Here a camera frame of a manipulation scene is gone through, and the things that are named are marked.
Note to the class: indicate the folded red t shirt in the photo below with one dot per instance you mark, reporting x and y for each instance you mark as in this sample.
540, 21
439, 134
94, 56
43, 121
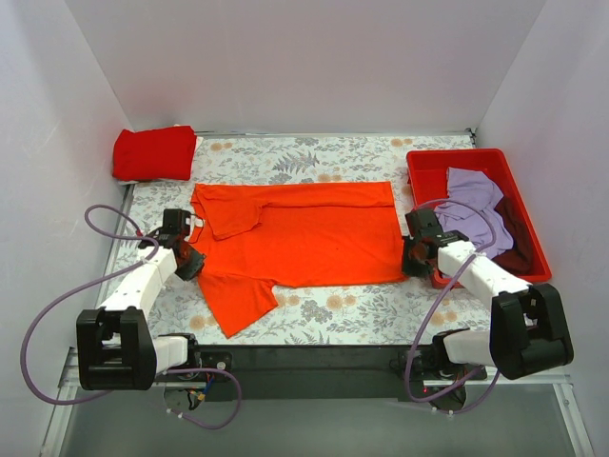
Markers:
152, 154

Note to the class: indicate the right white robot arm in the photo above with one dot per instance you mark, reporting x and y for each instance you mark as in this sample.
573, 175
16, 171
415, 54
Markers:
528, 330

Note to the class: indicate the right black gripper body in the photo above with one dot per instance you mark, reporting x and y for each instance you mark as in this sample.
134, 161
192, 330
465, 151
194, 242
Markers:
414, 257

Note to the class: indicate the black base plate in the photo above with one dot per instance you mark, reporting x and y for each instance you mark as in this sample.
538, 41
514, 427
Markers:
318, 372

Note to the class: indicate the dark maroon t shirt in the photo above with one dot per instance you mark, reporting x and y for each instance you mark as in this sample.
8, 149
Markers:
519, 259

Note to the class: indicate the aluminium frame rail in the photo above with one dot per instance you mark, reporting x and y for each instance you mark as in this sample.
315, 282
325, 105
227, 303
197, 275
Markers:
534, 416

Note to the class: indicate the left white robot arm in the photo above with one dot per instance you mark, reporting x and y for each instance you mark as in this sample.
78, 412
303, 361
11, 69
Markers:
114, 346

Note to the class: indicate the floral patterned table mat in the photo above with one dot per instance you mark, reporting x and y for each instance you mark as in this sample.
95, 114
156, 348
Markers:
359, 315

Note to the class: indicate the red plastic bin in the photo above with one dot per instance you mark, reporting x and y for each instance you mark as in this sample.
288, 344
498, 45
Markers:
428, 179

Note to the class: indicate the orange t shirt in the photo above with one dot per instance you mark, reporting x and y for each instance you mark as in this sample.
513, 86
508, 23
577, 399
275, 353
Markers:
255, 238

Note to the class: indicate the lavender t shirt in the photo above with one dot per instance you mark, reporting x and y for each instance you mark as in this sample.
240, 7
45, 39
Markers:
471, 211

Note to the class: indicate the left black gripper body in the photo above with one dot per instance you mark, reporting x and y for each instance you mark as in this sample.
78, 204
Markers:
191, 263

